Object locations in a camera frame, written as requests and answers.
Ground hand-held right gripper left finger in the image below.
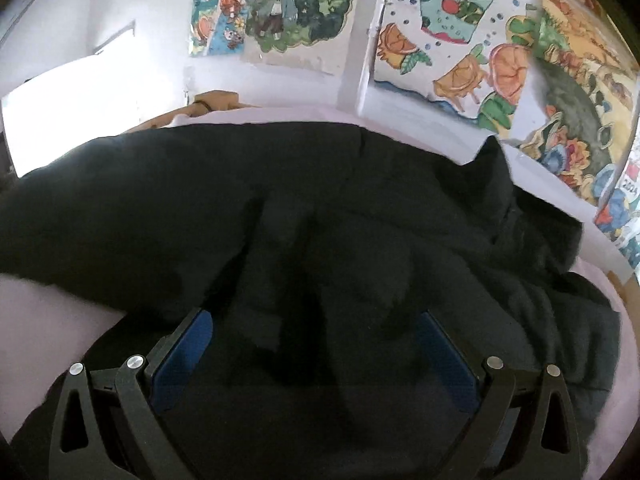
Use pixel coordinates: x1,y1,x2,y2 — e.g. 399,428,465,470
49,307,215,480

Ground wooden bed frame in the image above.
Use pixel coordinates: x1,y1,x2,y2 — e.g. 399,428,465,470
612,269,640,302

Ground orange-haired cartoon wall poster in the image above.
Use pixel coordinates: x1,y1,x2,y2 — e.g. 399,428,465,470
189,0,251,58

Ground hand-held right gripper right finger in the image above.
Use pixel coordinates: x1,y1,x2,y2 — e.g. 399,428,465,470
417,310,584,480

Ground pink bed sheet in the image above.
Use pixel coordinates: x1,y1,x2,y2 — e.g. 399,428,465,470
0,104,640,480

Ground blue and red wall poster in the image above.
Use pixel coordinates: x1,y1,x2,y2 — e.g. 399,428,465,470
594,155,640,273

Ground black jacket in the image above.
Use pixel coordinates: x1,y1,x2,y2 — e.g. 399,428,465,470
0,120,623,480

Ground dark creature flower wall poster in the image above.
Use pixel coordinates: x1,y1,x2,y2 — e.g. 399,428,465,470
507,0,640,208

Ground orange fruit wall poster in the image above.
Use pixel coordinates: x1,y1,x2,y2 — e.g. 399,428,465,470
372,0,533,133

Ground blonde cartoon wall poster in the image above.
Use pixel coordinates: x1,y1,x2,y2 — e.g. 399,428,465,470
242,0,363,77

